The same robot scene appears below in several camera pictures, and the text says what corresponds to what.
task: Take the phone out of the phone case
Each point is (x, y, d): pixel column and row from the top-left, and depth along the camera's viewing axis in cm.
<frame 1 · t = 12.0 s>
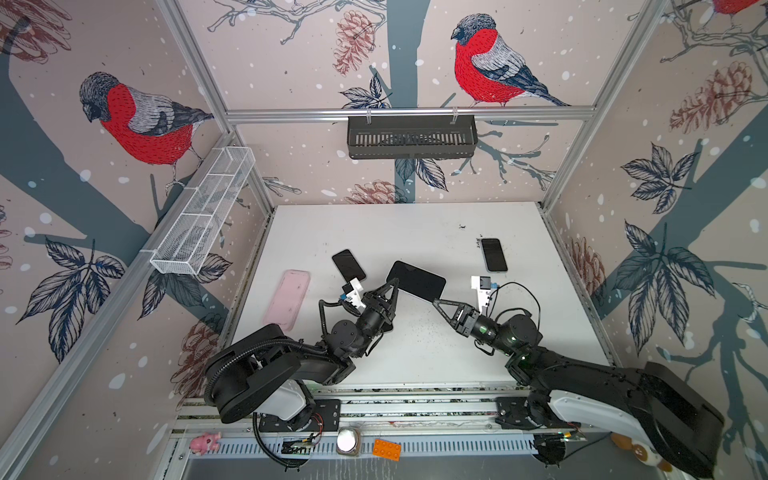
left hand: (405, 279, 71), fingers closed
right hand: (437, 303, 69), fingers closed
pink phone case: (285, 304, 94), point 2 cm above the table
black phone far left: (348, 265, 106), on the table
small phone light case: (494, 258, 106), on the table
large phone in pale case: (422, 283, 73), point 24 cm above the table

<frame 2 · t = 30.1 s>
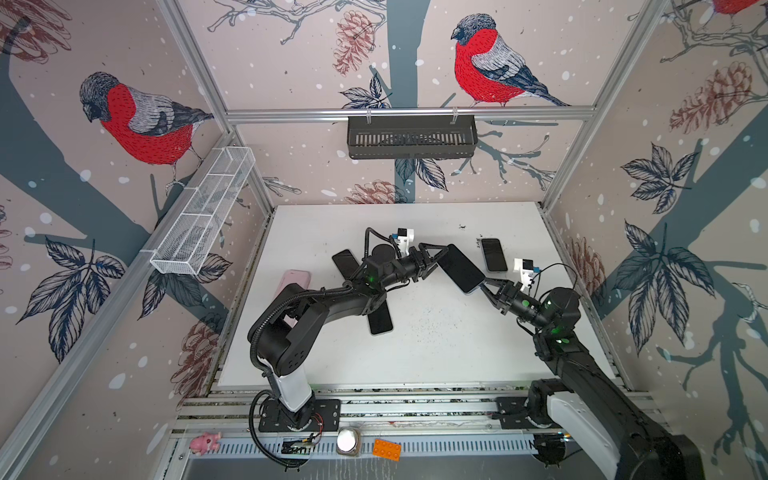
left hand: (452, 252, 76), fingers open
right hand: (479, 280, 74), fingers closed
large phone in pale case: (464, 273, 79), point 21 cm above the table
the other named things where they were.

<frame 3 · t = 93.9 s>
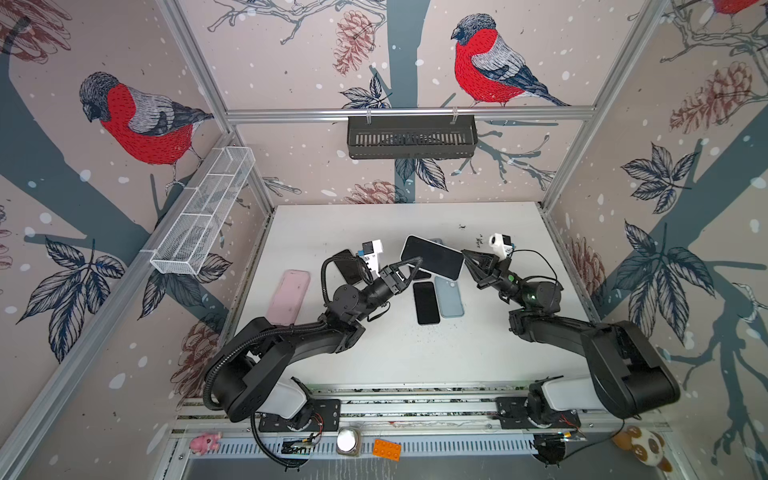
left hand: (428, 262, 66), fingers closed
right hand: (465, 257, 69), fingers closed
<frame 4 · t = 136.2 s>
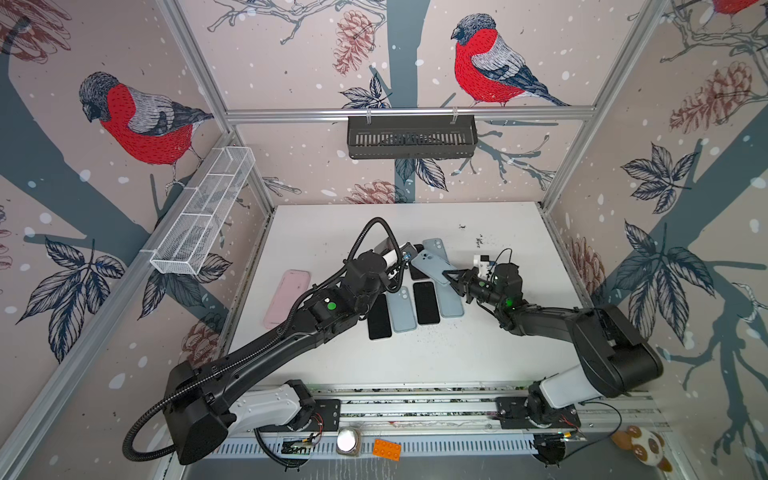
left hand: (389, 245, 73), fingers closed
right hand: (444, 270, 86), fingers closed
pale blue case: (432, 265, 95), point 9 cm above the table
